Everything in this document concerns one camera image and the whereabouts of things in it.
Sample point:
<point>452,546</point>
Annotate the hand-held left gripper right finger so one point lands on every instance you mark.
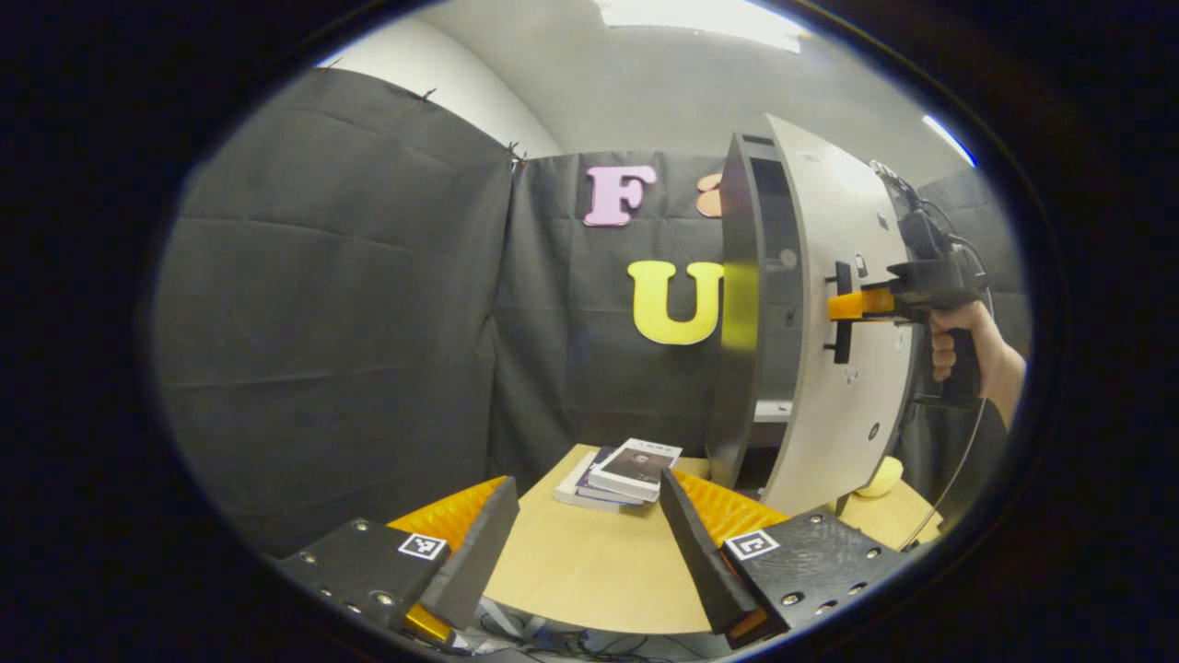
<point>705,562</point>

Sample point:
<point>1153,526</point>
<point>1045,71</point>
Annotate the white book with portrait cover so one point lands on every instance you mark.
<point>636,465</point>

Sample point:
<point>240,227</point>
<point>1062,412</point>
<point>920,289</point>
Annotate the ceiling light panel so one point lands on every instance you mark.
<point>700,23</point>
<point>949,140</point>

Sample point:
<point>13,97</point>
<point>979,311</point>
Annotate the dark grey cabinet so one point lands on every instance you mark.
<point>737,414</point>

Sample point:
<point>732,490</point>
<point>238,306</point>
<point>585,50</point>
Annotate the dark blue book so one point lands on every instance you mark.
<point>601,456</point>

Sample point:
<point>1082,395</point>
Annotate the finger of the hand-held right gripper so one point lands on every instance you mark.
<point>861,304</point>

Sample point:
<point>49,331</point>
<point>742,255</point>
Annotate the black backdrop cloth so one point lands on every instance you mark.
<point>322,322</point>

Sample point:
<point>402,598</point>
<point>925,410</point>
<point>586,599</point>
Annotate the yellow sponge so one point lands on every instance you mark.
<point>882,479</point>

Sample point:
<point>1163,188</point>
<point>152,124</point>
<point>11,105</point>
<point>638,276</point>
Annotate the grey cabinet door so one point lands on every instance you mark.
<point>857,424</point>

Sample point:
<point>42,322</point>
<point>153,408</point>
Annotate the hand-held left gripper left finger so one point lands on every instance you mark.
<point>479,562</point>

